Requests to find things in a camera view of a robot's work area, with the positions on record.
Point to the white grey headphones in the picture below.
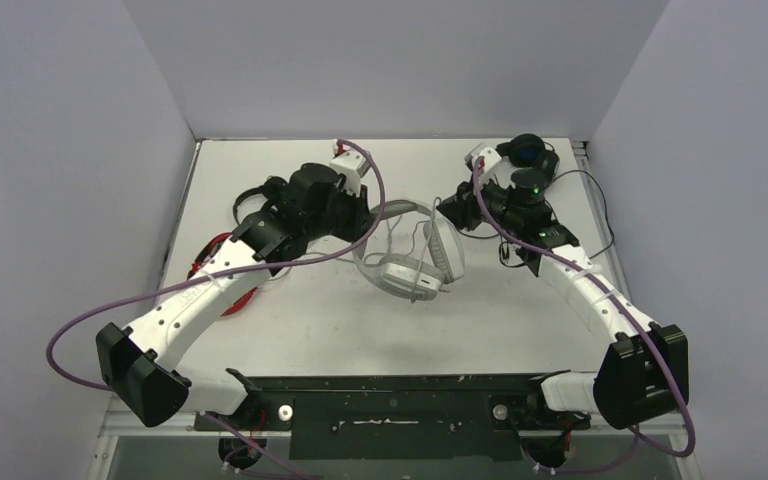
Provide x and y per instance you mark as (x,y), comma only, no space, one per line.
(435,261)

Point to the black blue headphones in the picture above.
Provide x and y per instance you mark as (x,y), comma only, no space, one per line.
(531,151)

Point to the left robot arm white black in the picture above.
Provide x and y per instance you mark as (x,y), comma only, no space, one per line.
(140,361)

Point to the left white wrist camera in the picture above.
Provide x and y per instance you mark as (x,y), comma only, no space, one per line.
(350,163)

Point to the small black headphones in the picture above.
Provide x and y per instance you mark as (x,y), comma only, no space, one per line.
(251,199)

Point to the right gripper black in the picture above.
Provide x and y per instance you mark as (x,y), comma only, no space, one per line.
(465,202)

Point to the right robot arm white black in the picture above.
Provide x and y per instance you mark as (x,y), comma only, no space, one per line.
(644,371)

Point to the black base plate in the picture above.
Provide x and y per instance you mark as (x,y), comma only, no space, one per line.
(495,416)

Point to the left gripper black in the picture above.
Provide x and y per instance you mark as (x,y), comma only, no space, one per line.
(361,219)

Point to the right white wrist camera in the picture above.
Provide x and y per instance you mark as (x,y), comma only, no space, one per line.
(483,161)

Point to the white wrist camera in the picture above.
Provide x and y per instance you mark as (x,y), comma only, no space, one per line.
(350,163)
(483,161)

